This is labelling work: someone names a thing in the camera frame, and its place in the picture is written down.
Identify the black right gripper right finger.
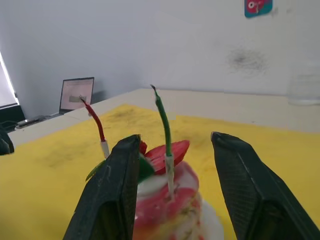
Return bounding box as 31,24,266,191
210,131,320,240

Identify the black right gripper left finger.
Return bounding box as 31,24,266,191
62,134,142,240

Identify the red candle with white base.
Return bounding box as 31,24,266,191
79,96,111,160

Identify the green candle with white base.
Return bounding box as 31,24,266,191
150,84,175,202

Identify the pink and white toy cake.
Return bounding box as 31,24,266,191
85,139,225,240

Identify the yellow table mat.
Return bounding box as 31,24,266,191
0,103,320,240

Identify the open laptop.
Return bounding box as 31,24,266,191
51,77,95,116

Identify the grey flat device on desk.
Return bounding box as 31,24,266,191
15,115,47,129

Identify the clear plastic container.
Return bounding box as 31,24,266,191
287,58,320,106

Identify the black object at table edge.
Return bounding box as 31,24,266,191
0,124,15,156

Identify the teal and red wall sticker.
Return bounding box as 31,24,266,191
244,0,274,18

